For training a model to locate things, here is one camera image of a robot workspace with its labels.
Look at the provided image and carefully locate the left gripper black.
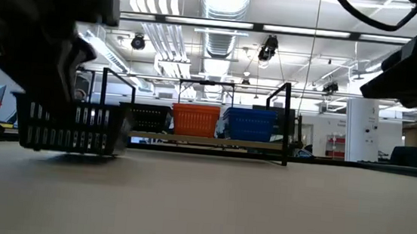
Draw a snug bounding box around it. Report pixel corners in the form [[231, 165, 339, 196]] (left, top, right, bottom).
[[0, 0, 123, 110]]

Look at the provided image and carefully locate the black slotted plastic basket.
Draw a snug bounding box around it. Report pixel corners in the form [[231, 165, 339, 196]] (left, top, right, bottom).
[[7, 91, 134, 160], [118, 101, 176, 135]]

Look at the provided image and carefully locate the orange slotted plastic basket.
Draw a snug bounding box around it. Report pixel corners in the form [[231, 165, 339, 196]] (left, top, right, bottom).
[[169, 102, 222, 139]]

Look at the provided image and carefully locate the blue slotted plastic basket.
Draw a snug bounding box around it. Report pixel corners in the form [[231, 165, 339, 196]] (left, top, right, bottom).
[[221, 112, 278, 144], [224, 106, 279, 119]]

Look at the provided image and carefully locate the white room pillar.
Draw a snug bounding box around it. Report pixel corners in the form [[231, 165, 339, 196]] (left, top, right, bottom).
[[341, 96, 383, 165]]

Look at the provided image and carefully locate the black ceiling spotlight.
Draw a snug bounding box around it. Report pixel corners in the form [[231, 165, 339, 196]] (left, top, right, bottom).
[[130, 32, 148, 51], [321, 80, 340, 96], [256, 33, 281, 64]]

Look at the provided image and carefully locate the dark office chair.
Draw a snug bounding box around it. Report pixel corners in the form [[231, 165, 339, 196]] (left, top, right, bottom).
[[388, 143, 417, 168]]

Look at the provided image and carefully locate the red metal rack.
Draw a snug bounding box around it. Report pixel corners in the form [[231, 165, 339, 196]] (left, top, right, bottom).
[[324, 133, 348, 160]]

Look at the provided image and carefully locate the black overhead rig bar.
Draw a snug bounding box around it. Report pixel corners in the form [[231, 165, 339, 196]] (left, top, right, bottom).
[[118, 9, 417, 48]]

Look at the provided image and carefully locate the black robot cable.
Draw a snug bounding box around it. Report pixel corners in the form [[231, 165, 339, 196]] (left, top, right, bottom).
[[329, 0, 417, 35]]

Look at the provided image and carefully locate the thin hanging cable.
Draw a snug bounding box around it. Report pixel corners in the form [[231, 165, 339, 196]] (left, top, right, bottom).
[[296, 0, 323, 118]]

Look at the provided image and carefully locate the black frame wooden shelf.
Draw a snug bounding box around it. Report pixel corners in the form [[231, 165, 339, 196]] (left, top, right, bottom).
[[94, 65, 296, 167]]

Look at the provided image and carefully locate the silver ceiling air duct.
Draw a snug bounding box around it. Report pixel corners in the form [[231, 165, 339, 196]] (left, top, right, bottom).
[[193, 0, 253, 63]]

